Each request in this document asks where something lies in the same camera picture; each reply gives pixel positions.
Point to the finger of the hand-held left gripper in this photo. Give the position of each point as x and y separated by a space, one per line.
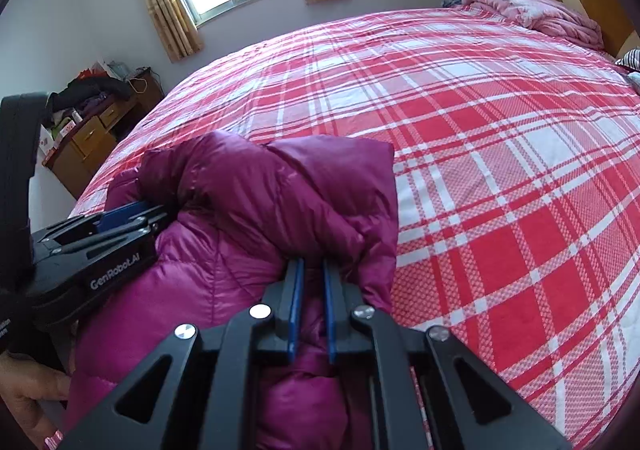
120 216
100 239

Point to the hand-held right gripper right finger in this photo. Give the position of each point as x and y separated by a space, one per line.
330 315

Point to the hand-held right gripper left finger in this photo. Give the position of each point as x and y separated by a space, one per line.
296 310

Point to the magenta puffer jacket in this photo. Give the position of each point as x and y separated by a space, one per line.
240 190

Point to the pile of dark clothes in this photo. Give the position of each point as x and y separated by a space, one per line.
90 89

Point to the person's left hand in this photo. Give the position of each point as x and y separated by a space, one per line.
25 390

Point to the wooden desk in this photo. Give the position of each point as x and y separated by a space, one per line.
90 144

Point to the white cardboard box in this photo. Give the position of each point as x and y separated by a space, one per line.
50 139

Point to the red plaid bed cover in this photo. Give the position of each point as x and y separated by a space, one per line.
500 154

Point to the blue cloth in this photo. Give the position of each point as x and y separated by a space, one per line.
451 2

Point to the pink folded quilt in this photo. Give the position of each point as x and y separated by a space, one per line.
530 12

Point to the striped pillow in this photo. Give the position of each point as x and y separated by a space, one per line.
631 60

